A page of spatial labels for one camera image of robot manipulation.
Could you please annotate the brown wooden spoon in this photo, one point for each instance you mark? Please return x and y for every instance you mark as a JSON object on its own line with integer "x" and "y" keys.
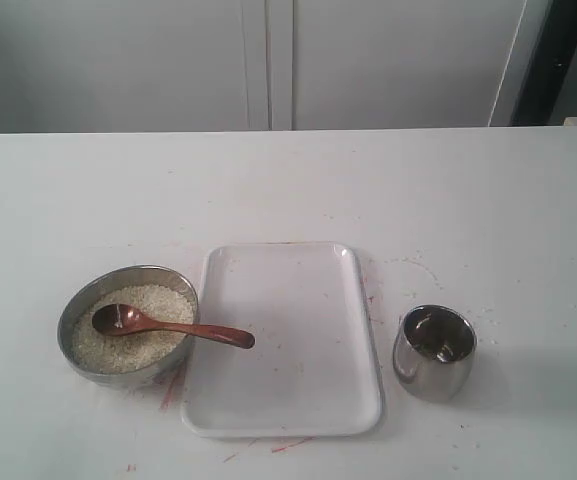
{"x": 117, "y": 320}

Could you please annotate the small steel cup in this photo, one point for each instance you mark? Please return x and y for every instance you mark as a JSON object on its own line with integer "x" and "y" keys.
{"x": 433, "y": 352}

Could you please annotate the steel bowl of rice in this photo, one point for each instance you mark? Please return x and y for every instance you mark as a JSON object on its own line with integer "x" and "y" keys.
{"x": 139, "y": 359}

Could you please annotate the white rectangular tray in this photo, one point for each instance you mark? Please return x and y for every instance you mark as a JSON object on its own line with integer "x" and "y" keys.
{"x": 312, "y": 371}

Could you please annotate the white cabinet doors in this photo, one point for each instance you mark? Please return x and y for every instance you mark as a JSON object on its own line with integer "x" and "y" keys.
{"x": 130, "y": 66}

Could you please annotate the dark vertical post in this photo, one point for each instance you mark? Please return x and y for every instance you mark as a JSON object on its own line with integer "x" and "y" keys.
{"x": 548, "y": 66}

